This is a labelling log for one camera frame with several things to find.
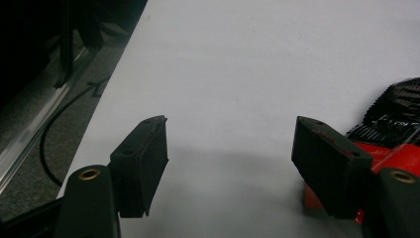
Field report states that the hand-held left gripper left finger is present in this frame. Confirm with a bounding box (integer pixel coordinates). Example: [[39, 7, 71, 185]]
[[109, 114, 169, 219]]

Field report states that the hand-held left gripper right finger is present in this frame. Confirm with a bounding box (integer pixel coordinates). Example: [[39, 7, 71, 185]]
[[290, 115, 374, 220]]

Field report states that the red and black soup packet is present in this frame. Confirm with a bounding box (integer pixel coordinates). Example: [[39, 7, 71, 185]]
[[303, 77, 420, 226]]

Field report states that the white table sheet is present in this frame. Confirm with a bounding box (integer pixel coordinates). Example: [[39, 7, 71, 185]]
[[57, 0, 420, 238]]

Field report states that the black metal stand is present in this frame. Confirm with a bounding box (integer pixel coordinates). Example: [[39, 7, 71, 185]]
[[53, 0, 103, 88]]

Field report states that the black floor cable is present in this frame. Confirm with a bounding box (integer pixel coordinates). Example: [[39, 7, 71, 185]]
[[39, 76, 112, 187]]

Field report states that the aluminium floor rail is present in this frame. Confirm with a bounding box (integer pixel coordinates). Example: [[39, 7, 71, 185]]
[[0, 46, 100, 196]]

